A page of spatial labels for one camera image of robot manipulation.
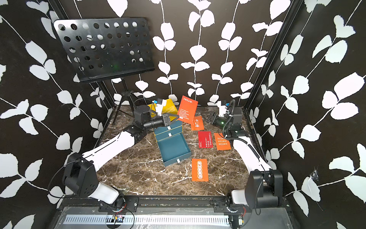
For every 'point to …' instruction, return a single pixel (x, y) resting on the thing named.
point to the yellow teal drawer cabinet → (173, 130)
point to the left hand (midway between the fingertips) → (179, 115)
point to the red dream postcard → (188, 109)
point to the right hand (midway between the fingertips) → (202, 113)
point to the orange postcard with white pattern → (199, 170)
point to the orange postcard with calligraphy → (197, 123)
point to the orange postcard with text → (221, 143)
